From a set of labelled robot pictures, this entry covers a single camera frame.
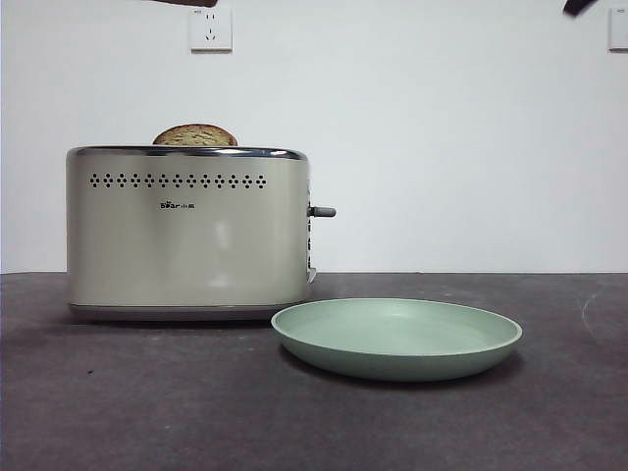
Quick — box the pale green round plate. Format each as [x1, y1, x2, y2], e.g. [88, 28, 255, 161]
[270, 295, 524, 384]

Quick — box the small toasted bread slice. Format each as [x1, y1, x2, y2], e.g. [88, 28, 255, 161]
[152, 124, 240, 147]

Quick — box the cream two-slot toaster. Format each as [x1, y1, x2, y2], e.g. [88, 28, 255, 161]
[66, 144, 338, 325]

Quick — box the large toasted bread slice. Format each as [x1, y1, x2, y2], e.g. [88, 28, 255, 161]
[146, 0, 220, 9]

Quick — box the white wall socket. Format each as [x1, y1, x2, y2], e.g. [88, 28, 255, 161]
[189, 8, 235, 54]
[607, 8, 628, 53]

